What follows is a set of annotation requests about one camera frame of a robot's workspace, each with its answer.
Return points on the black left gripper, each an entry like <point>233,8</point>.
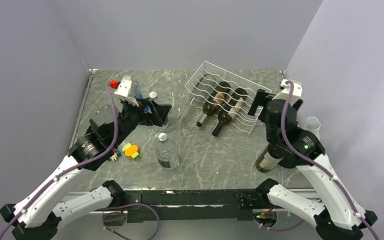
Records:
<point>159,112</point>

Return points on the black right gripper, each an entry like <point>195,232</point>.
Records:
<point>261,97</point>

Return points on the dark olive wine bottle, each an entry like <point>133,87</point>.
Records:
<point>214,101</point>

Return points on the green labelled wine bottle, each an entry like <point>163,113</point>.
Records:
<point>268,159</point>

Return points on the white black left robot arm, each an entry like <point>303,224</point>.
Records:
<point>40,215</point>

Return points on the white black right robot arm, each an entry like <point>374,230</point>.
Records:
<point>338,216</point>

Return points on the small clear silver-cap bottle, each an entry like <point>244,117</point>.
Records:
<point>155,99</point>

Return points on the blue water bottle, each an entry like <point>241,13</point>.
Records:
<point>138,91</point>

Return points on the clear silver cap bottle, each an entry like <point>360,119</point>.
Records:
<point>167,152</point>

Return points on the orange green toy block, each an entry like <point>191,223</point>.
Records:
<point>131,151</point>

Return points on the black microphone stand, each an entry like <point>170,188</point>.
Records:
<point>289,161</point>

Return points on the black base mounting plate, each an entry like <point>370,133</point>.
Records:
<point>239,204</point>

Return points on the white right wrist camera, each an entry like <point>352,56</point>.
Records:
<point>286,85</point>

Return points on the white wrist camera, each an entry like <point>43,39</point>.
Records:
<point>286,85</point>
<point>126,92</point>

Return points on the white wire wine rack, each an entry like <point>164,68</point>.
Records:
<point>193,109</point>

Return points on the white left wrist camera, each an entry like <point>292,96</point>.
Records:
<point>126,92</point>

